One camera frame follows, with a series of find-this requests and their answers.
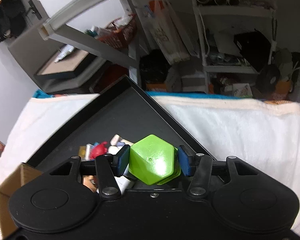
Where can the white printed tote bag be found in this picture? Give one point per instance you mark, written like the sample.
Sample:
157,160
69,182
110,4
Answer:
168,32

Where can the black tray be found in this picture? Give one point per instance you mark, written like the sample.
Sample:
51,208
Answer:
125,109

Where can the grey glass-top desk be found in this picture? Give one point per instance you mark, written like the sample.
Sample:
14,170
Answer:
79,22

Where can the brown cardboard box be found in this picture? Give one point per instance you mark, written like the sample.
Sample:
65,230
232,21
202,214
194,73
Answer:
19,177

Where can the brown-haired red figurine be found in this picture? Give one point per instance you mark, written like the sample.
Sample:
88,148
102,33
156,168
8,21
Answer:
90,182

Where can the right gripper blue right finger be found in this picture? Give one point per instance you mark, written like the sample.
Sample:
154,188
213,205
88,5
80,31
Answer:
198,167

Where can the white usb charger plug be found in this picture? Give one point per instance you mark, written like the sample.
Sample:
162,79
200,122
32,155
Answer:
126,181

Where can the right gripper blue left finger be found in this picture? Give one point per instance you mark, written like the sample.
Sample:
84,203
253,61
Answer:
108,167

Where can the white storage shelf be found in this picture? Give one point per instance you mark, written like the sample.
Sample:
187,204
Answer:
241,49

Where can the red wicker basket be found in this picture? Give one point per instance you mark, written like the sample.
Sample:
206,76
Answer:
120,37

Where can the silver foil packet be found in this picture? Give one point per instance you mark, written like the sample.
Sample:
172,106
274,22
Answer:
65,51

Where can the red crab keychain toy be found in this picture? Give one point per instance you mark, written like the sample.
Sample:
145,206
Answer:
90,152

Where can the black framed cork board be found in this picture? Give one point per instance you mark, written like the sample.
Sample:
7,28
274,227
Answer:
70,66

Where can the green hexagonal container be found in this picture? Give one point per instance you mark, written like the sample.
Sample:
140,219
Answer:
154,161

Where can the white fluffy table cloth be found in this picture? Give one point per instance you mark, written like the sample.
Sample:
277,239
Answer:
264,134

